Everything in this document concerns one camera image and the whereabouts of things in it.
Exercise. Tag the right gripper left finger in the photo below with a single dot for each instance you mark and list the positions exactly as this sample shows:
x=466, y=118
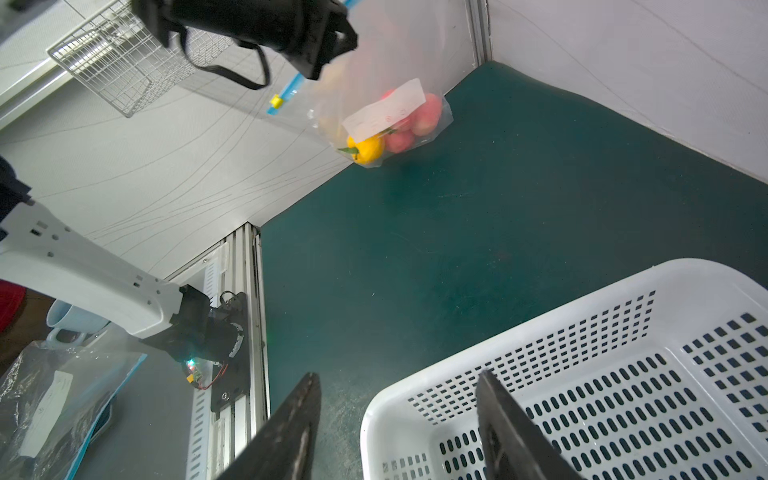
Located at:
x=284, y=447

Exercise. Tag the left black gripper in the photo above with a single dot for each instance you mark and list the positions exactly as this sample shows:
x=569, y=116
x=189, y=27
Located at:
x=308, y=34

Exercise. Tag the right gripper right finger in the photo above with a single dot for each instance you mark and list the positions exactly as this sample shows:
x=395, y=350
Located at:
x=513, y=446

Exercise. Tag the clear zip-top bag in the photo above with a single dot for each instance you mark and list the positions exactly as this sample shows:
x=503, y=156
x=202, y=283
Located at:
x=405, y=50

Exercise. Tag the pink peach top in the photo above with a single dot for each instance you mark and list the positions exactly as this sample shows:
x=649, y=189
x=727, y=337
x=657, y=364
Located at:
x=399, y=141

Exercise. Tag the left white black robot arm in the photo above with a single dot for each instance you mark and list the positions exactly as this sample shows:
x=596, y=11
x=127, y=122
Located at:
x=40, y=252

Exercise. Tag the spare clear plastic bag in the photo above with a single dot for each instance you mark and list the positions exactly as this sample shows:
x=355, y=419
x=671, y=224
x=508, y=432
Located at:
x=51, y=402

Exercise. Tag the white perforated plastic basket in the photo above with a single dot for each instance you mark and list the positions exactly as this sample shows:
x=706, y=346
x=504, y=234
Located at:
x=662, y=375

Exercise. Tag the dark green table mat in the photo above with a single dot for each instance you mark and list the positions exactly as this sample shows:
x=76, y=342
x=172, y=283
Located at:
x=531, y=198

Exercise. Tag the light blue mug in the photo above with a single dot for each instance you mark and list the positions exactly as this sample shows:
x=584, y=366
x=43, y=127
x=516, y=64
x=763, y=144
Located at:
x=64, y=317

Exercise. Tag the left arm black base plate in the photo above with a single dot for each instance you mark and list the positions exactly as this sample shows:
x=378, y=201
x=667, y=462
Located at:
x=235, y=380

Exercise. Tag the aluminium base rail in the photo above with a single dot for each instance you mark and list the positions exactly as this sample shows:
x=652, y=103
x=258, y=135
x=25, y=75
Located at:
x=216, y=439

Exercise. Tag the white wire wall basket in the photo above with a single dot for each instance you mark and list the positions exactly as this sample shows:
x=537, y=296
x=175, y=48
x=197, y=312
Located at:
x=114, y=56

